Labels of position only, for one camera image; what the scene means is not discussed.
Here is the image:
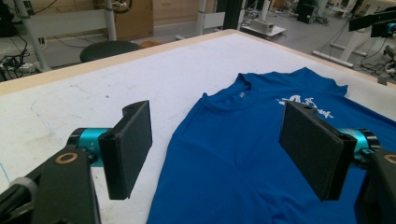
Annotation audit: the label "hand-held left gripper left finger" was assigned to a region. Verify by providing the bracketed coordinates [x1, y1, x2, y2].
[66, 100, 153, 201]

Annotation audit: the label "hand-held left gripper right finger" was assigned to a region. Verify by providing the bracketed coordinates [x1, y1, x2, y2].
[278, 101, 381, 202]

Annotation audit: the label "blue t-shirt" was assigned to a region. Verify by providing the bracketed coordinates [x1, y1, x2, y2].
[146, 66, 396, 224]

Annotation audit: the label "white metal stand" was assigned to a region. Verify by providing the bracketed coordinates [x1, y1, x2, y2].
[196, 0, 226, 35]
[312, 29, 368, 68]

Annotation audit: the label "white felt mat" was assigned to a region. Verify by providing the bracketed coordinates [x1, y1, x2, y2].
[0, 33, 396, 224]

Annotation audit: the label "wooden table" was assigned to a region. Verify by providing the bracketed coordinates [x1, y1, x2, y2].
[0, 28, 396, 224]

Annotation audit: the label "white low platform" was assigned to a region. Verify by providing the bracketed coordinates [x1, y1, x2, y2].
[239, 24, 287, 41]

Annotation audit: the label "black round stool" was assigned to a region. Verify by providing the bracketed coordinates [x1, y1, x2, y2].
[79, 40, 145, 63]

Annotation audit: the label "white device box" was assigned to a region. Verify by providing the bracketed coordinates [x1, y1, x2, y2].
[250, 18, 275, 34]

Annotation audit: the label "white power strip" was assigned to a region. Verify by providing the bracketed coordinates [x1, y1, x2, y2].
[0, 63, 34, 72]

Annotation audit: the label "large cardboard box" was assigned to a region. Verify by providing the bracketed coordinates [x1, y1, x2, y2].
[115, 0, 154, 41]

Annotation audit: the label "white desk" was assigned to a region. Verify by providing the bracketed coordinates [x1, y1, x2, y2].
[13, 0, 118, 73]

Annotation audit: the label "tangled black cables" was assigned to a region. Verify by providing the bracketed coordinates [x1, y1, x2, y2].
[0, 34, 30, 82]

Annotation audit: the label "black frame post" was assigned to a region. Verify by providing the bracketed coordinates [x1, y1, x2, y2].
[216, 0, 247, 31]

